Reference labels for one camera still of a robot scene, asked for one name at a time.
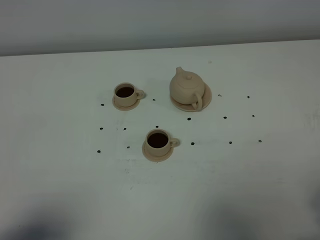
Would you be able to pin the beige teacup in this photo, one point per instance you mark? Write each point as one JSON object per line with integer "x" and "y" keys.
{"x": 126, "y": 94}
{"x": 159, "y": 142}

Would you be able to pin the beige far cup saucer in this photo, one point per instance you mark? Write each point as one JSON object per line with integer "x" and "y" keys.
{"x": 121, "y": 108}

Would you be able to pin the beige near teacup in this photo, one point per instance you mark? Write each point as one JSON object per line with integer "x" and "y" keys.
{"x": 159, "y": 142}

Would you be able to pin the beige teapot saucer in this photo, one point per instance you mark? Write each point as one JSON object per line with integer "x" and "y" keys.
{"x": 206, "y": 100}

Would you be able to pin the beige far teacup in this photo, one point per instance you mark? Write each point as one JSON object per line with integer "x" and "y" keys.
{"x": 126, "y": 94}

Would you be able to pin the beige cup saucer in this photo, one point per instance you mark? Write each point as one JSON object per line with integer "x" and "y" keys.
{"x": 121, "y": 108}
{"x": 152, "y": 158}

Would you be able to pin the beige ceramic teapot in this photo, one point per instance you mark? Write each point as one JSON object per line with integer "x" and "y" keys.
{"x": 187, "y": 88}

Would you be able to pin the beige near cup saucer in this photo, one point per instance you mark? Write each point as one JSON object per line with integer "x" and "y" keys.
{"x": 152, "y": 158}

